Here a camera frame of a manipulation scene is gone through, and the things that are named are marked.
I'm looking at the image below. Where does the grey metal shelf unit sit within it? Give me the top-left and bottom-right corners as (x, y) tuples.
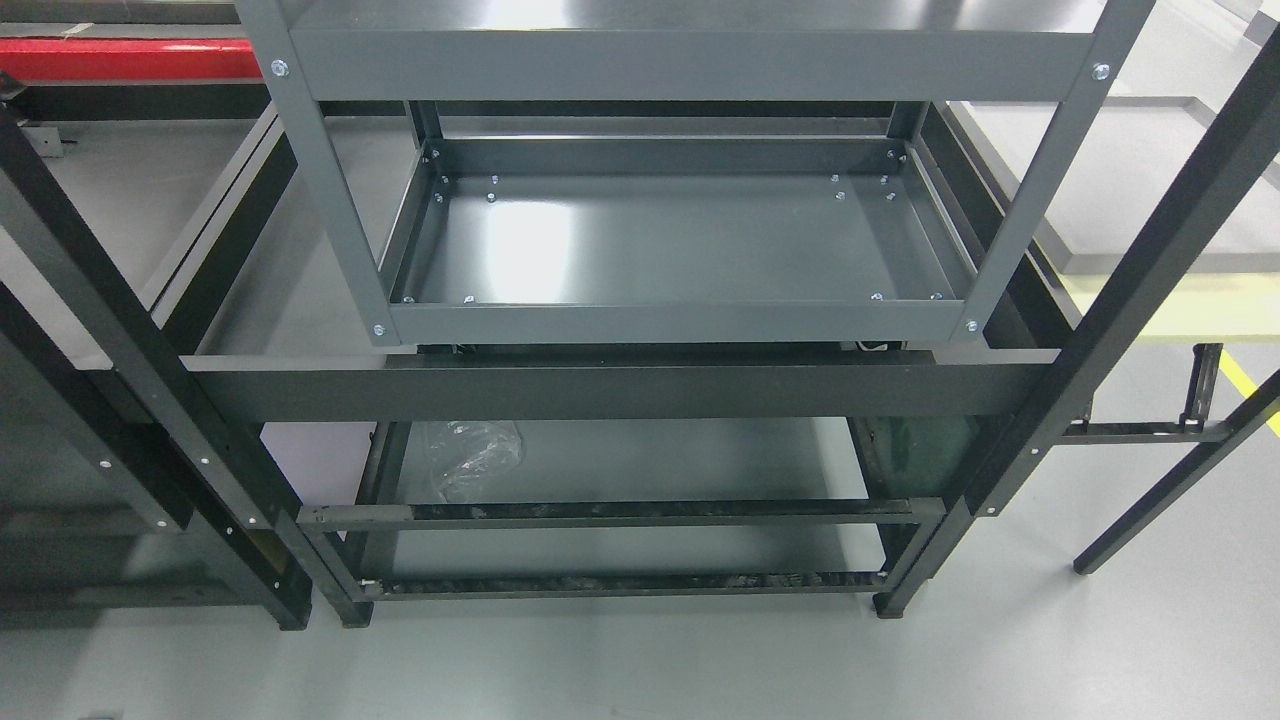
(236, 1), (1153, 346)

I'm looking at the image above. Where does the clear plastic bag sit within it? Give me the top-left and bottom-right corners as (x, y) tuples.
(419, 420), (525, 503)

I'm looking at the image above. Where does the black metal rack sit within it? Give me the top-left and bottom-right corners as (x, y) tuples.
(3, 37), (1277, 630)

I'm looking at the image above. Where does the red beam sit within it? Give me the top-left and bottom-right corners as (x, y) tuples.
(1, 36), (262, 83)

